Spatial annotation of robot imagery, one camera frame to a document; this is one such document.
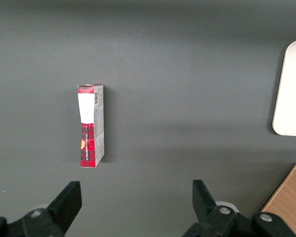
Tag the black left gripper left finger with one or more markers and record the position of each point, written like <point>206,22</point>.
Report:
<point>61,212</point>

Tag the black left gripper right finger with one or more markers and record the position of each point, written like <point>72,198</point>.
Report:
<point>207,217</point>

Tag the wooden drawer cabinet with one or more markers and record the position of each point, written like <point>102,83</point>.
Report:
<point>291,202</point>

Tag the red and grey carton box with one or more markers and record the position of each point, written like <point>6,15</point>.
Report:
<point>91,128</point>

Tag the beige plastic tray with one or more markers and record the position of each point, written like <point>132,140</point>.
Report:
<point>293,93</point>

